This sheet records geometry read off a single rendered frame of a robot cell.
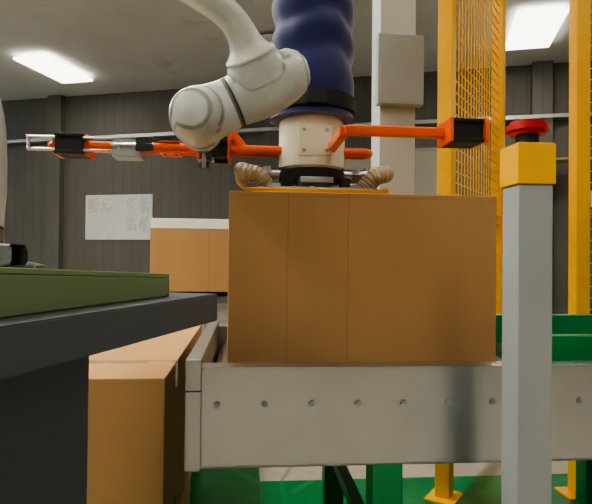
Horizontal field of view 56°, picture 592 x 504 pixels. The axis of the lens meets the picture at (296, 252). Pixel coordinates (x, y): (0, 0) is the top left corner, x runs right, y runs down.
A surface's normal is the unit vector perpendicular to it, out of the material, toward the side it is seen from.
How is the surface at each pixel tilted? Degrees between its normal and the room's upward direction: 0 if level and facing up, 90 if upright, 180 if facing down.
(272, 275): 90
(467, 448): 90
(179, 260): 90
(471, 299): 90
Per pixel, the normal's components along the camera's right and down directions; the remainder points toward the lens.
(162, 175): -0.24, -0.02
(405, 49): 0.09, -0.01
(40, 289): 0.97, 0.00
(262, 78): 0.20, 0.28
